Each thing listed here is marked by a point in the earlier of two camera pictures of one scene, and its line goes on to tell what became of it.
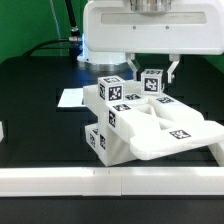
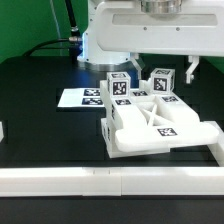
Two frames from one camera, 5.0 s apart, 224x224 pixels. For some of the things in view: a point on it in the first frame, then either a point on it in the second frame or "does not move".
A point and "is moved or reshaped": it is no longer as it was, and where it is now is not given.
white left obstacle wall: [1, 131] does not move
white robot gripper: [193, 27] does not move
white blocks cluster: [154, 124] is moved or reshaped
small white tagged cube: [111, 88] is moved or reshaped
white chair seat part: [114, 146] is moved or reshaped
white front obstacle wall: [124, 181] does not move
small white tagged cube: [151, 81] is moved or reshaped
